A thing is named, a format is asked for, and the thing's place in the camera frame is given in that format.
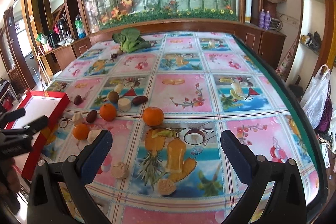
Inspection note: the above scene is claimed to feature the wooden low cabinet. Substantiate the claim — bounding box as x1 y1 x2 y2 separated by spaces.
39 18 287 77

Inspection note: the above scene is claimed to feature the white sugarcane piece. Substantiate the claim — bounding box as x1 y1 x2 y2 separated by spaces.
110 162 129 180
87 129 101 144
158 178 177 196
72 113 84 126
117 98 132 112

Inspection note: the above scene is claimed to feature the fruit pattern tablecloth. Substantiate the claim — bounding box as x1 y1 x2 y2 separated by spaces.
39 31 321 224

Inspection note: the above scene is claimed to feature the red white tray box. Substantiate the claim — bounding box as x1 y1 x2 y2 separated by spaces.
1 91 70 181

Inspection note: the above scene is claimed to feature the brown kiwi fruit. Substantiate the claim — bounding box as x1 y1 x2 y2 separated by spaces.
107 90 120 103

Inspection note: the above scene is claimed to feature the orange tangerine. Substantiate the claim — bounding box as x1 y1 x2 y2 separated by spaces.
72 123 90 140
142 107 164 127
99 103 117 122

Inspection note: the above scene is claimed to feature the purple bag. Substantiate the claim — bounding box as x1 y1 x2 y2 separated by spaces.
314 84 333 134

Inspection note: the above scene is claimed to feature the green label water bottle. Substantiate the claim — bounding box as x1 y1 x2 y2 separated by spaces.
75 14 86 39

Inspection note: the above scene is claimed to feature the green leafy vegetable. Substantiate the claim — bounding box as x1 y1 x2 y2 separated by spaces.
112 28 151 53

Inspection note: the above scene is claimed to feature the wooden pillar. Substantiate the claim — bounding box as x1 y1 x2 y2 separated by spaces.
21 0 53 52

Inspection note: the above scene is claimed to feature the dark red date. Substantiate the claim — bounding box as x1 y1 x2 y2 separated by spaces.
73 95 83 106
86 110 97 123
132 96 149 106

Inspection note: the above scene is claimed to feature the black thermos flask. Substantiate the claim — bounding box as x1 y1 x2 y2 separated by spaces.
57 18 69 40

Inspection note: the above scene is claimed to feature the white plastic bag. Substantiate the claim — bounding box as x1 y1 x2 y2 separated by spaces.
300 64 330 128

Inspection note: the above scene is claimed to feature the operator left hand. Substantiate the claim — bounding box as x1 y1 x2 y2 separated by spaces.
1 158 21 196

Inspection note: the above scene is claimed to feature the purple bottle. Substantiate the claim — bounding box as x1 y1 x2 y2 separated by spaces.
259 9 265 29
264 11 271 30

